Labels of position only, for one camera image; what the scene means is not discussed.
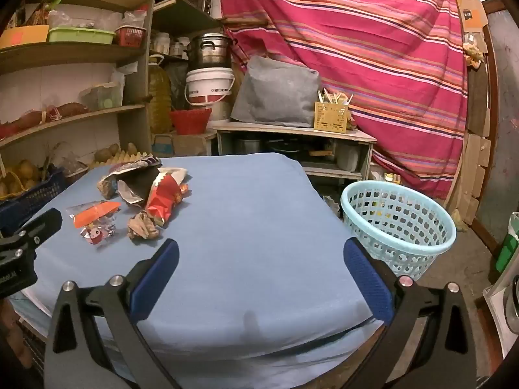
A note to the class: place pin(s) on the dark pan in cabinet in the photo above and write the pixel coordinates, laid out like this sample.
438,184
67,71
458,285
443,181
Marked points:
284,146

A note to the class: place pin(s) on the yellow box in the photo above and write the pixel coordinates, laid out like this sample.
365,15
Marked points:
22,35

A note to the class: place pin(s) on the red woven bowl basket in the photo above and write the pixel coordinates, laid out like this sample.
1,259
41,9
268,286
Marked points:
190,121

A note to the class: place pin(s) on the sweet potato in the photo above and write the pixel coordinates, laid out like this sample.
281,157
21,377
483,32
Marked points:
71,109

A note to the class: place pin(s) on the red snack wrapper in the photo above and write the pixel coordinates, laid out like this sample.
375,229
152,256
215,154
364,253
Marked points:
164,198

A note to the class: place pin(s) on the grey pot in cabinet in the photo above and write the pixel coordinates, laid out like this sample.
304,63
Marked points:
348,156

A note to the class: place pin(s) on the yellow egg tray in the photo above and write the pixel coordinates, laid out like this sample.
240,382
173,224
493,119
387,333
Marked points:
121,160

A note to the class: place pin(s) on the cardboard box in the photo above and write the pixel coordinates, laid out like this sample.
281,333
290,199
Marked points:
182,144

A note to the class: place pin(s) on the green plastic tray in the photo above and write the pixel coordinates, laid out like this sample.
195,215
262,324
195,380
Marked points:
81,35

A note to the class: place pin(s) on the green packet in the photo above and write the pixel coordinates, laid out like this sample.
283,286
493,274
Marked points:
509,247

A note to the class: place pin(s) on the dark blue plastic crate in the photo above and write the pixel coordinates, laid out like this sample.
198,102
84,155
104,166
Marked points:
32,200

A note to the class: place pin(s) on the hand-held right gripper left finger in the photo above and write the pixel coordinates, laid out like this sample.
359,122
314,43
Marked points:
156,279

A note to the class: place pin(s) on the steel pot in cabinet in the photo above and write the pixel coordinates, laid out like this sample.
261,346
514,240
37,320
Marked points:
248,146

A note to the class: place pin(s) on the wooden shelf unit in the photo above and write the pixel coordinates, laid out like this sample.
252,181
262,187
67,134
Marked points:
133,85

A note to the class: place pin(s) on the grey cushion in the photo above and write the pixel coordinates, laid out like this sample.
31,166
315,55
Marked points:
279,93

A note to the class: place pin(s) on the dark purple snack bag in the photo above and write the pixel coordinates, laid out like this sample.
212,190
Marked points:
125,178

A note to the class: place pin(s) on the clear packet with orange label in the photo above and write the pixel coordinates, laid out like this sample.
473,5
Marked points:
95,221

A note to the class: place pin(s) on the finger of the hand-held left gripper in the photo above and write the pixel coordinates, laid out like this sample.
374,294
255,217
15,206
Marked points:
46,223

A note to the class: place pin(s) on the small brown potato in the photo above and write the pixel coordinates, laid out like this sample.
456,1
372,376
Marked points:
132,148

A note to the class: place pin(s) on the crumpled brown paper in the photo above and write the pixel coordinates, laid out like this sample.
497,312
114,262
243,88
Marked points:
142,227

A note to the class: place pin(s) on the yellow utensil holder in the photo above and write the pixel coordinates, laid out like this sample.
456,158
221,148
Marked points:
330,117

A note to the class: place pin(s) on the pink striped cloth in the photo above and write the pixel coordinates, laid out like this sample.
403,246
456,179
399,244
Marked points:
365,48

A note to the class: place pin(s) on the steel cooking pot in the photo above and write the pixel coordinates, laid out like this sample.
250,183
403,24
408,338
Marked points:
209,50

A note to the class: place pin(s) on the blue table cloth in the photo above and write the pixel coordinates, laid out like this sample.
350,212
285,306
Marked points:
243,231

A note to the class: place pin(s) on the low white cabinet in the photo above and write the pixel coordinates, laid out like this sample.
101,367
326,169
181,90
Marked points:
292,129

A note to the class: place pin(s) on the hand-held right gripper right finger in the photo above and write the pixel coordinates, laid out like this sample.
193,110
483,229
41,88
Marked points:
369,283

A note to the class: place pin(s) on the pile of yellow potatoes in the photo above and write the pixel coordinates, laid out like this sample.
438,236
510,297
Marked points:
22,174

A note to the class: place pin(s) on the light blue plastic basket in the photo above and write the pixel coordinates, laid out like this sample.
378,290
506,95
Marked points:
399,247

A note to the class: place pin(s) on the clear plastic container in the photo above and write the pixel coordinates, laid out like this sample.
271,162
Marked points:
101,96

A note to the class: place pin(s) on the white plastic bucket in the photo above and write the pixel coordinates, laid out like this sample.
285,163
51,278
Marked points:
209,87

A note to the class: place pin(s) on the large oil bottle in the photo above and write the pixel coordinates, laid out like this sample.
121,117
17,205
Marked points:
159,97

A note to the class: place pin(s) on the small red plastic basket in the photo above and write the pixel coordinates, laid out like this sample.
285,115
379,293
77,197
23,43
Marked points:
130,36

